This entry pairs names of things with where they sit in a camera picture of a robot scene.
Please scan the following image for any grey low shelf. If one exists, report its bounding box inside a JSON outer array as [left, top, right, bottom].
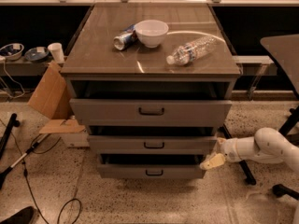
[[0, 57, 62, 77]]

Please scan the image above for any crushed soda can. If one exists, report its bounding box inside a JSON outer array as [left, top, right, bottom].
[[113, 24, 137, 50]]

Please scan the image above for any black caster foot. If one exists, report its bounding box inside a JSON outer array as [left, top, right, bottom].
[[272, 184, 299, 201]]

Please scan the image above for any blue bowl on shelf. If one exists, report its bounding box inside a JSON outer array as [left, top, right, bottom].
[[24, 47, 50, 63]]

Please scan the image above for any black shoe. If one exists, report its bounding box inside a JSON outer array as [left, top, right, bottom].
[[0, 206, 36, 224]]

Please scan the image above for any clear plastic water bottle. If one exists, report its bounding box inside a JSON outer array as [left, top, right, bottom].
[[166, 36, 217, 65]]

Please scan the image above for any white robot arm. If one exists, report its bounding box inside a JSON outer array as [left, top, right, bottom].
[[200, 128, 299, 174]]

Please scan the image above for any black and silver pole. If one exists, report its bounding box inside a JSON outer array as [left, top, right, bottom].
[[0, 133, 50, 189]]

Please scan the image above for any grey drawer cabinet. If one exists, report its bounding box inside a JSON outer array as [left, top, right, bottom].
[[62, 4, 240, 167]]

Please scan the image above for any brown cardboard box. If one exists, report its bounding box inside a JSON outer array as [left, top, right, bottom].
[[28, 62, 85, 133]]

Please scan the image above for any grey top drawer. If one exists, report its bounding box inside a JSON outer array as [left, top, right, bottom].
[[70, 99, 232, 127]]

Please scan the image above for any black left stand foot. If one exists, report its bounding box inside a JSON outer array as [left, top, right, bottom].
[[0, 113, 20, 159]]

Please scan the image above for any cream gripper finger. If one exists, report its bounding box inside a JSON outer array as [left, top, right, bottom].
[[200, 153, 225, 170]]

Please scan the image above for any black floor cable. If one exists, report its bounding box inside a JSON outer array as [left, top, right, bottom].
[[0, 119, 82, 224]]

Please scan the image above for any white bowl on shelf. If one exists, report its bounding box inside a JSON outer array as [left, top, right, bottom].
[[0, 43, 24, 61]]

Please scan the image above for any grey bottom drawer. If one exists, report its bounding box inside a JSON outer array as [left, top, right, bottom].
[[97, 164, 205, 179]]

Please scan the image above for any white paper cup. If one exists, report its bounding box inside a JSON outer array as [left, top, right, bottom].
[[48, 43, 64, 63]]

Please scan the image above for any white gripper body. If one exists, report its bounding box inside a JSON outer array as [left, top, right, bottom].
[[218, 138, 241, 162]]

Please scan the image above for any grey drawer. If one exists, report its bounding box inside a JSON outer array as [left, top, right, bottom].
[[97, 164, 205, 179], [88, 135, 216, 154], [70, 99, 232, 127]]

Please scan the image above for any black stand leg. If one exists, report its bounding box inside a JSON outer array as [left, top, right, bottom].
[[221, 106, 299, 185]]

